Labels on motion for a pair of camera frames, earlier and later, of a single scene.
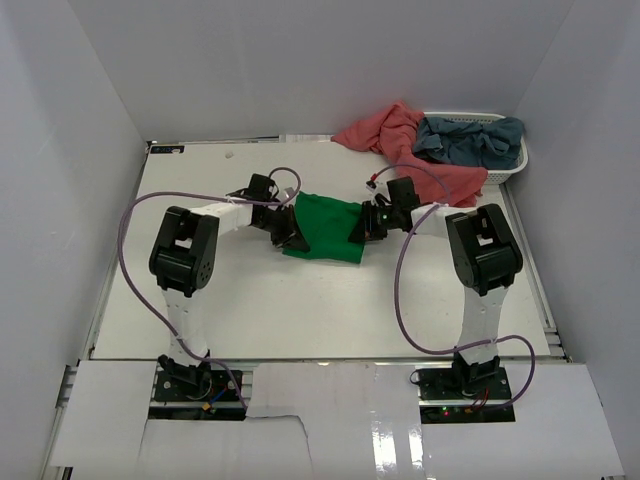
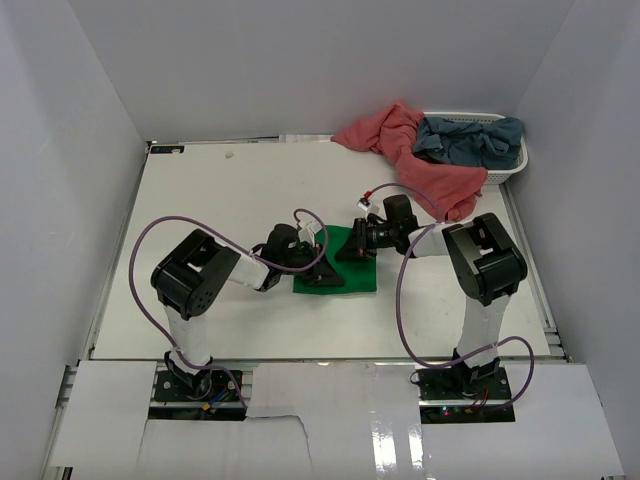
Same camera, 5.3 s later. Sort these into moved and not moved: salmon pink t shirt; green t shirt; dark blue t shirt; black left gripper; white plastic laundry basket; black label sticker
Moved: green t shirt; black left gripper
Not moved: dark blue t shirt; salmon pink t shirt; black label sticker; white plastic laundry basket
